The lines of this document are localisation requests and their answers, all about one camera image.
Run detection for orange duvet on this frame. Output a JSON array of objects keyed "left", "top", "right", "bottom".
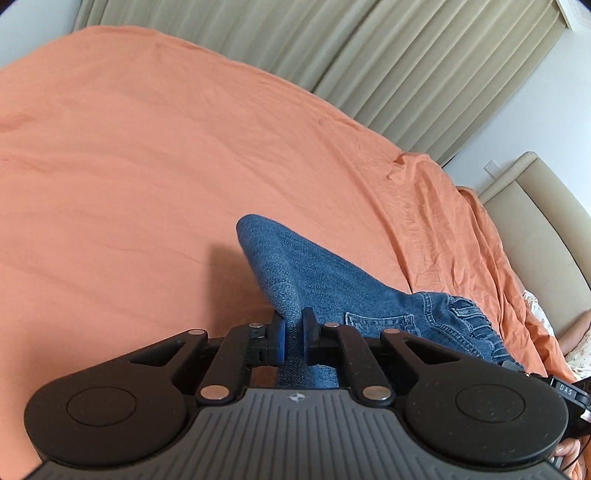
[{"left": 455, "top": 186, "right": 591, "bottom": 480}]

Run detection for beige pleated curtain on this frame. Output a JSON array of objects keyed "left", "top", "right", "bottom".
[{"left": 74, "top": 0, "right": 571, "bottom": 168}]

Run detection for blue denim pants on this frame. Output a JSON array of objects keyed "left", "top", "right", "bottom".
[{"left": 235, "top": 213, "right": 528, "bottom": 392}]

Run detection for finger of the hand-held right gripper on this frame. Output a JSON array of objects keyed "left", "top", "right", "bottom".
[{"left": 502, "top": 360, "right": 552, "bottom": 387}]

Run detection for beige padded headboard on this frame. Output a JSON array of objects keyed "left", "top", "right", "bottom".
[{"left": 478, "top": 151, "right": 591, "bottom": 325}]

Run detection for person's right hand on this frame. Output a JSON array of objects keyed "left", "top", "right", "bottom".
[{"left": 551, "top": 438, "right": 584, "bottom": 470}]

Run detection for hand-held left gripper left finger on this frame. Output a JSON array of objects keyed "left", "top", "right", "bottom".
[{"left": 124, "top": 314, "right": 288, "bottom": 408}]

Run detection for orange bed sheet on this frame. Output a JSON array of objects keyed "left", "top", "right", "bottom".
[{"left": 0, "top": 25, "right": 511, "bottom": 468}]

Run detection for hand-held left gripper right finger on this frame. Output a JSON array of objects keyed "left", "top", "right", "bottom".
[{"left": 300, "top": 308, "right": 445, "bottom": 408}]

